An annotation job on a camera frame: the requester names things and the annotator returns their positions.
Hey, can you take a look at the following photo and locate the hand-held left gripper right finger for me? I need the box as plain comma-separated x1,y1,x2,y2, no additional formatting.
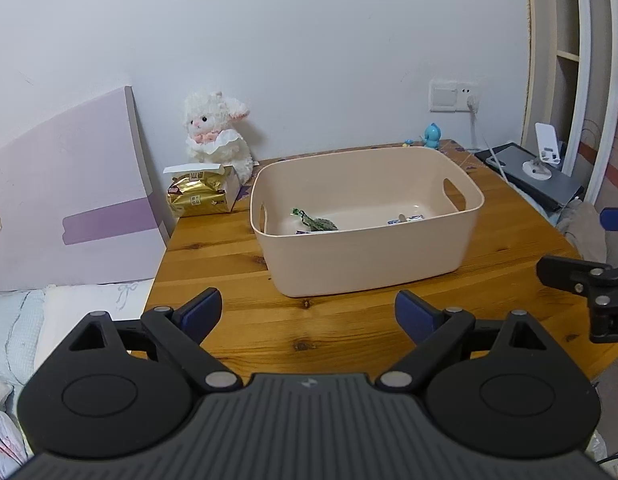
376,290,550,395

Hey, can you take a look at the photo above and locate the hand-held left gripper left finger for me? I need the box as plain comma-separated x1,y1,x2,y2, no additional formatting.
69,287,243,395

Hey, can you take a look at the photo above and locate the beige plastic storage bin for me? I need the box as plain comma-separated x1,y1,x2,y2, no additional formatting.
250,146,486,298

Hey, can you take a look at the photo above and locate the grey clothing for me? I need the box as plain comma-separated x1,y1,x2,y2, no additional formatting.
559,200,610,263

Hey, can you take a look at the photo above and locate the grey laptop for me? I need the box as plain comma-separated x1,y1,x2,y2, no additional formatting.
475,142,584,211

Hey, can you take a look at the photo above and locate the white phone stand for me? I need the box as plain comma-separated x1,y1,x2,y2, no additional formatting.
523,122,564,181

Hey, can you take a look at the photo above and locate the gold tissue pack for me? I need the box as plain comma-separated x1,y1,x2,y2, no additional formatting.
163,162,244,218

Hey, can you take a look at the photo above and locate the blue bird figurine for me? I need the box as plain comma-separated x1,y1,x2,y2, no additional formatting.
423,122,444,151

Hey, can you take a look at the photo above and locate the white plush lamb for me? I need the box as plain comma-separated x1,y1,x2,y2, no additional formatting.
184,91,254,186

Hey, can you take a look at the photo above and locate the wooden shelf unit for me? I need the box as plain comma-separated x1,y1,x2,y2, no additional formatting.
524,0,587,161

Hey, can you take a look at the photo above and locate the lilac headboard panel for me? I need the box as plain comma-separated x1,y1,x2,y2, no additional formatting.
0,86,170,292

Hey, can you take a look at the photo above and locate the white curved frame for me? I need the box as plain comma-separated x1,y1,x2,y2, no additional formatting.
574,0,618,211

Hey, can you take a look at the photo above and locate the white plug with cable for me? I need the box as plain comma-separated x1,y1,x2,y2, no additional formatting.
466,97,506,177

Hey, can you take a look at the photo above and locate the white wall socket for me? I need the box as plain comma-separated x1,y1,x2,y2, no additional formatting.
454,82,482,113

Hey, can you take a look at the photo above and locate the white wall switch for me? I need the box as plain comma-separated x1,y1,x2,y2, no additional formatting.
429,79,457,112

